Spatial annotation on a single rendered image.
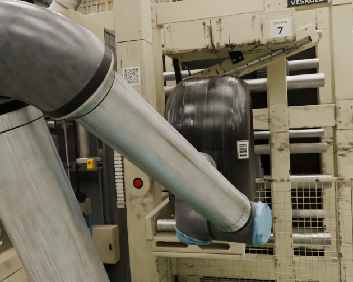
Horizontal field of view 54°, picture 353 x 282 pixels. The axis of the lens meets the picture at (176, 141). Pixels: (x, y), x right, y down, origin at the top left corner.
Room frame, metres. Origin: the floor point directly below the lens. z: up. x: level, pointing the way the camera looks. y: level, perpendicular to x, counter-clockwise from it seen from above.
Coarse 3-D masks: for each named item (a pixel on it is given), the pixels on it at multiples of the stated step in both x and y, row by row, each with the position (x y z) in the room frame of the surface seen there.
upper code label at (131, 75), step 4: (124, 68) 1.46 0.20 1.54; (128, 68) 1.46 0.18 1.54; (132, 68) 1.45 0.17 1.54; (136, 68) 1.45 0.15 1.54; (124, 72) 1.46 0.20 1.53; (128, 72) 1.46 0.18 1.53; (132, 72) 1.45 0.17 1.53; (136, 72) 1.45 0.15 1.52; (124, 76) 1.46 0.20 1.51; (128, 76) 1.46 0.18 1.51; (132, 76) 1.45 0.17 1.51; (136, 76) 1.45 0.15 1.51; (128, 80) 1.46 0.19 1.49; (132, 80) 1.45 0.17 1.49; (136, 80) 1.45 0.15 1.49; (132, 84) 1.46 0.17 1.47; (136, 84) 1.45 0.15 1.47
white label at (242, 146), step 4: (244, 140) 1.16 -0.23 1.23; (240, 144) 1.15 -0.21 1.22; (244, 144) 1.15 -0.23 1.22; (248, 144) 1.16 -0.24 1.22; (240, 148) 1.15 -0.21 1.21; (244, 148) 1.15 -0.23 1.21; (248, 148) 1.16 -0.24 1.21; (240, 152) 1.15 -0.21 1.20; (244, 152) 1.15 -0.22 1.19; (248, 152) 1.15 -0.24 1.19; (240, 156) 1.15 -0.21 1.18; (244, 156) 1.15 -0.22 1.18; (248, 156) 1.15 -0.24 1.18
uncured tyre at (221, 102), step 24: (192, 96) 1.26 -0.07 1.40; (216, 96) 1.23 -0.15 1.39; (240, 96) 1.24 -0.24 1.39; (168, 120) 1.25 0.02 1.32; (192, 120) 1.20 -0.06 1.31; (216, 120) 1.18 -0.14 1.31; (240, 120) 1.18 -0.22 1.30; (192, 144) 1.18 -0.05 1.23; (216, 144) 1.16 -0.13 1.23; (240, 168) 1.16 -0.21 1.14
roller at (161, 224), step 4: (156, 220) 1.37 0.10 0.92; (160, 220) 1.36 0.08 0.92; (164, 220) 1.36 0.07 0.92; (168, 220) 1.36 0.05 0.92; (172, 220) 1.35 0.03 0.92; (156, 224) 1.37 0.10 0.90; (160, 224) 1.35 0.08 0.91; (164, 224) 1.35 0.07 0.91; (168, 224) 1.35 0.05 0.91; (172, 224) 1.34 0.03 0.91; (156, 228) 1.36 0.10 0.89; (160, 228) 1.36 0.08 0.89; (164, 228) 1.35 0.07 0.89; (168, 228) 1.35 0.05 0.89; (172, 228) 1.34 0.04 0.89
